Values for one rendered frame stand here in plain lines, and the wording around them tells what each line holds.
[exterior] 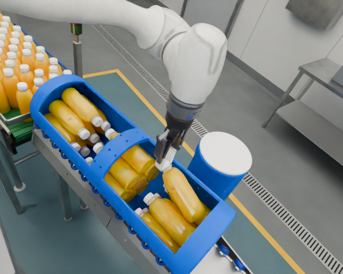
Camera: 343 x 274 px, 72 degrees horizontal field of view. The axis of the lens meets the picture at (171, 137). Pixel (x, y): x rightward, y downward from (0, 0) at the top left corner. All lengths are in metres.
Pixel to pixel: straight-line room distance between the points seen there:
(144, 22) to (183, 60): 0.14
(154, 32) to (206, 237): 0.56
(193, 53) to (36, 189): 1.91
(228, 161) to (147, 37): 0.78
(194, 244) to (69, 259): 1.33
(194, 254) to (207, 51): 0.54
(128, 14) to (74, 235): 1.69
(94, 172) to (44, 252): 1.19
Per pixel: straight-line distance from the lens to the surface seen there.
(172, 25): 0.59
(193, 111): 0.57
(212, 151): 1.19
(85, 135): 1.00
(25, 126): 1.39
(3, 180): 1.77
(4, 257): 0.87
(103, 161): 0.84
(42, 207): 2.13
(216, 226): 0.75
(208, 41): 0.49
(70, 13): 0.42
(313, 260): 2.60
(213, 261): 1.05
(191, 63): 0.49
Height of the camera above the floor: 1.86
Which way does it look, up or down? 45 degrees down
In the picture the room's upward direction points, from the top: 19 degrees clockwise
